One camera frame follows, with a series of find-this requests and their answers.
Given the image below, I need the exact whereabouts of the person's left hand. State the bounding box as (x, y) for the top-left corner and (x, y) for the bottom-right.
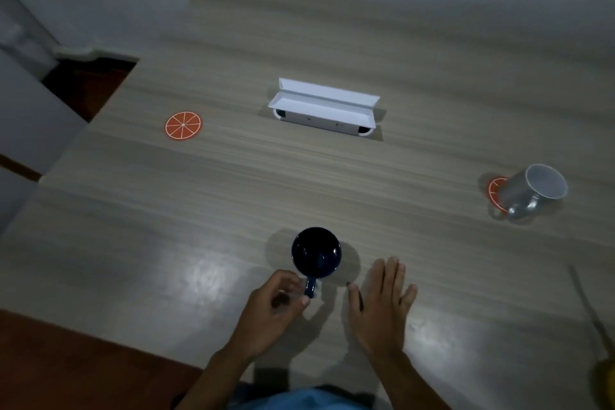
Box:
(234, 270), (312, 362)

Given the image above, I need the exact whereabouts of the person's right hand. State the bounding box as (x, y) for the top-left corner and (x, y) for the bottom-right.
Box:
(347, 256), (419, 361)

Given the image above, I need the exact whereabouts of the dark blue mug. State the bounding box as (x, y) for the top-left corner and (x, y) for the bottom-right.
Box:
(291, 226), (343, 300)

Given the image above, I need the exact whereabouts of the person's right forearm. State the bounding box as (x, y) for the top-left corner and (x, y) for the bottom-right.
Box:
(369, 351), (452, 410)

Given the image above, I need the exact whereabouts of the person's left forearm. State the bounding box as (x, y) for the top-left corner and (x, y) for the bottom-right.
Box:
(176, 348), (255, 410)

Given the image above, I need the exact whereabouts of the light blue shirt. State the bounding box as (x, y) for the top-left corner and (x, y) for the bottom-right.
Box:
(231, 386), (380, 410)

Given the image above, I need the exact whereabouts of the orange slice coaster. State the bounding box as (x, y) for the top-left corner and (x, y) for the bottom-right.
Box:
(487, 176), (511, 213)
(165, 111), (203, 142)

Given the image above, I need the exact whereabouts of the white mug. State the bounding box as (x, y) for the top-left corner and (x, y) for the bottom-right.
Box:
(502, 164), (569, 222)

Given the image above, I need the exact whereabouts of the thin grey stick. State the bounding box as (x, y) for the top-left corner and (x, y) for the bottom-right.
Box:
(568, 265), (615, 358)

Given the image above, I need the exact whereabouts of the white open cardboard box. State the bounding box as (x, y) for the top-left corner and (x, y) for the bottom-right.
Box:
(267, 78), (381, 137)

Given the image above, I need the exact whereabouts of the yellow object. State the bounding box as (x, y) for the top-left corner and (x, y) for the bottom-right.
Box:
(591, 359), (615, 410)

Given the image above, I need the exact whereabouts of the grey cabinet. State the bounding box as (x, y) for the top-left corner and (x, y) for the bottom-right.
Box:
(0, 0), (89, 235)

